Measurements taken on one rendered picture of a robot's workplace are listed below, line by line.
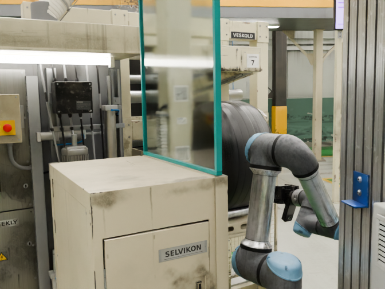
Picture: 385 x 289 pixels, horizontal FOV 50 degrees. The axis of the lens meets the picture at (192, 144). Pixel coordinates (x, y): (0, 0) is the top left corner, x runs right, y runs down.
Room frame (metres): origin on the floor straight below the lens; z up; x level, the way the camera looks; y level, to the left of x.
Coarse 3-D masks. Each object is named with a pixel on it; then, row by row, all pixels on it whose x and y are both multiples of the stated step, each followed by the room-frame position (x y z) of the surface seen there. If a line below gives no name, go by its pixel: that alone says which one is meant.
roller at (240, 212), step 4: (236, 208) 2.07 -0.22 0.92; (240, 208) 2.08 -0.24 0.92; (244, 208) 2.08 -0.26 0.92; (248, 208) 2.09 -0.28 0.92; (228, 212) 2.03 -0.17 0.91; (232, 212) 2.04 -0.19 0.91; (236, 212) 2.05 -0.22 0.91; (240, 212) 2.06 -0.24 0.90; (244, 212) 2.07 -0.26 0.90; (228, 216) 2.03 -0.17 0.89; (232, 216) 2.04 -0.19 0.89; (236, 216) 2.06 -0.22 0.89
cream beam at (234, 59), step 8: (224, 48) 2.42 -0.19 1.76; (232, 48) 2.45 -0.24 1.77; (240, 48) 2.48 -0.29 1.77; (248, 48) 2.51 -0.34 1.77; (256, 48) 2.53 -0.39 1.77; (224, 56) 2.42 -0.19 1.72; (232, 56) 2.45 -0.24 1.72; (240, 56) 2.48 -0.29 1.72; (224, 64) 2.42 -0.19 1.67; (232, 64) 2.45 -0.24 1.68; (240, 64) 2.48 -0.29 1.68; (224, 72) 2.56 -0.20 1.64; (232, 72) 2.59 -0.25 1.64; (240, 72) 2.62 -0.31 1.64; (248, 72) 2.63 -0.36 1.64
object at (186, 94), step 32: (160, 0) 1.47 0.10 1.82; (192, 0) 1.27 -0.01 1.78; (160, 32) 1.48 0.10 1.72; (192, 32) 1.27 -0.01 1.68; (160, 64) 1.48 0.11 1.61; (192, 64) 1.28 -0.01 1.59; (160, 96) 1.49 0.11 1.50; (192, 96) 1.28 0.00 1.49; (160, 128) 1.50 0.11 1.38; (192, 128) 1.28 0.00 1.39; (192, 160) 1.29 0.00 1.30
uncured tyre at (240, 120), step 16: (224, 112) 2.02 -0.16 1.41; (240, 112) 2.05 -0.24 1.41; (256, 112) 2.09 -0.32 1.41; (224, 128) 1.97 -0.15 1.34; (240, 128) 1.97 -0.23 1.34; (256, 128) 2.01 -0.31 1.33; (224, 144) 1.94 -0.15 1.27; (240, 144) 1.93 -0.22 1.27; (224, 160) 1.94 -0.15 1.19; (240, 160) 1.91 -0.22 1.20; (240, 176) 1.92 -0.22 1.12; (240, 192) 1.95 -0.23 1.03
